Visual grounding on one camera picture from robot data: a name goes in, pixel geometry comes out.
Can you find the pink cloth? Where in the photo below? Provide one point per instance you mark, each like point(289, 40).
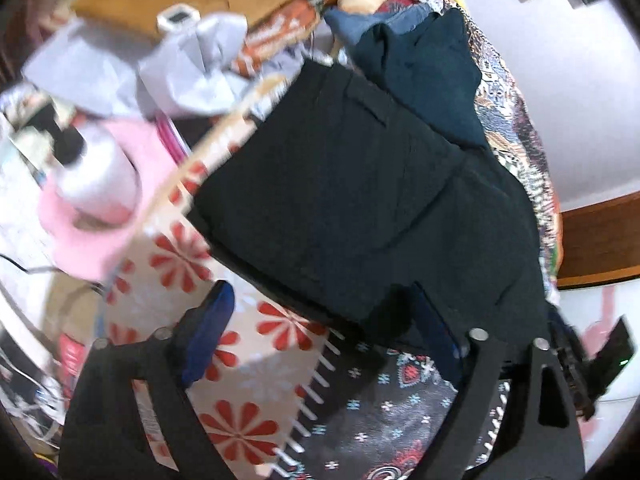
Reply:
point(145, 152)

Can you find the orange printed cloth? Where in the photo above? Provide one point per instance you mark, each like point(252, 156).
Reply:
point(280, 35)

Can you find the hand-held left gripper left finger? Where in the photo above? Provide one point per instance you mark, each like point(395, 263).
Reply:
point(210, 332)

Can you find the brown wooden board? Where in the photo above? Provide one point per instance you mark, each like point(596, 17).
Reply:
point(600, 240)

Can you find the dark teal garment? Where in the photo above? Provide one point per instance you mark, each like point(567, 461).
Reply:
point(430, 70)

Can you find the small white device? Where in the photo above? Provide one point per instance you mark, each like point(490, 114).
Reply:
point(176, 17)

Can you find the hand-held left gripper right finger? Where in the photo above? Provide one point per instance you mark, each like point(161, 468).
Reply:
point(442, 332)

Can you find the black pants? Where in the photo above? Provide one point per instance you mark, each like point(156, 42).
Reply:
point(350, 185)

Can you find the dark patterned fringed mat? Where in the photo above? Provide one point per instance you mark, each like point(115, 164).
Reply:
point(380, 410)

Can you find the blue denim cloth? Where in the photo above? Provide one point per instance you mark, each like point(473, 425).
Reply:
point(360, 25)

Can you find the white blanket with red flowers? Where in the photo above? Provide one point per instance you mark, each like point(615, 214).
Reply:
point(240, 375)

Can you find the white pump bottle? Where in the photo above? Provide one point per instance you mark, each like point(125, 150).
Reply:
point(100, 172)

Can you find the grey crumpled cloth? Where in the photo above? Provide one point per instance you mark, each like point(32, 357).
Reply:
point(200, 65)

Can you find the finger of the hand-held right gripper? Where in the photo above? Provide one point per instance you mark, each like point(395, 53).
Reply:
point(572, 375)

